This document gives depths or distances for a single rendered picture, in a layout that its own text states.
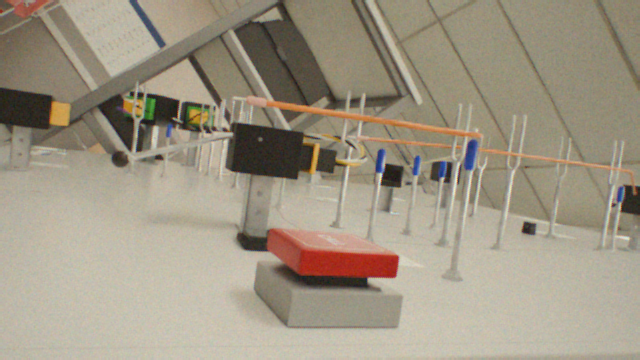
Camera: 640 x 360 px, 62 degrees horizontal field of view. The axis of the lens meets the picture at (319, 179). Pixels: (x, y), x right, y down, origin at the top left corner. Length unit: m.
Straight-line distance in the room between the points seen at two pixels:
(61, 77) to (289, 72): 6.81
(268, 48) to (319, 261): 1.34
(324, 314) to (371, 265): 0.03
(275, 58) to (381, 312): 1.35
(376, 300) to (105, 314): 0.12
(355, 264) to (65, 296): 0.13
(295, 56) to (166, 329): 1.40
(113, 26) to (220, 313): 8.12
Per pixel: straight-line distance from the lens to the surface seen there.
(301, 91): 1.59
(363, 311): 0.25
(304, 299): 0.23
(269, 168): 0.44
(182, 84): 8.18
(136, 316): 0.24
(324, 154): 0.46
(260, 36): 1.55
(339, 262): 0.24
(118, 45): 8.26
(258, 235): 0.39
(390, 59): 1.63
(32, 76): 8.30
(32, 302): 0.25
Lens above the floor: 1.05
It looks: 15 degrees up
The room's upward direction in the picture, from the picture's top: 55 degrees clockwise
